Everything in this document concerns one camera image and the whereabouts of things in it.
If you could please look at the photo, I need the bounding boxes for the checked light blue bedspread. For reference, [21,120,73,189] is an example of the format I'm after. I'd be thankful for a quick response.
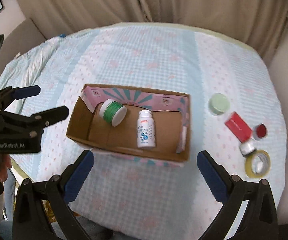
[0,22,288,240]

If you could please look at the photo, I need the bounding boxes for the yellow tape roll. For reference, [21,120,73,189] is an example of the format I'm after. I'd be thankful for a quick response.
[245,150,271,178]

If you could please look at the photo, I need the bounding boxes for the small red capped jar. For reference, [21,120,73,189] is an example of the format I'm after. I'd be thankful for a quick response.
[253,124,267,140]

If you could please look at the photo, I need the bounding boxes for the red carton box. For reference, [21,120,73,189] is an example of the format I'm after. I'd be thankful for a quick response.
[225,112,252,143]

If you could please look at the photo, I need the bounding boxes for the white pill bottle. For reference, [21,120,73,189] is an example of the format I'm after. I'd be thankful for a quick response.
[137,110,156,148]

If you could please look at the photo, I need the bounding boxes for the person's left hand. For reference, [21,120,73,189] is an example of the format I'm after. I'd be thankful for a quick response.
[0,154,12,183]

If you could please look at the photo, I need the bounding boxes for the pale green round lid jar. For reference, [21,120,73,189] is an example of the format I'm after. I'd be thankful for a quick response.
[208,93,230,115]

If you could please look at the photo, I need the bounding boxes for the open cardboard box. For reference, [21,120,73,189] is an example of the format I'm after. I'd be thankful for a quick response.
[66,84,190,165]

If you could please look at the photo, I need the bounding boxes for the small black capped white jar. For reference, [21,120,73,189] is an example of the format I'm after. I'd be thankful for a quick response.
[239,139,256,156]

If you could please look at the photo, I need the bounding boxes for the green labelled white jar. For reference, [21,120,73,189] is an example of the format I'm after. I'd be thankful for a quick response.
[99,99,127,127]

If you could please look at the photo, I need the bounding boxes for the crumpled light blue blanket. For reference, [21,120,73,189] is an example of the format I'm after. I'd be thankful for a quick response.
[0,36,74,115]

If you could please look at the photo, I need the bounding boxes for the grey bed headboard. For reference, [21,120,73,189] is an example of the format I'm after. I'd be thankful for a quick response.
[0,18,46,76]

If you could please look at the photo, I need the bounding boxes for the beige curtain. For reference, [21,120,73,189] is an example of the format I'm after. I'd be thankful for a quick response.
[17,0,288,62]

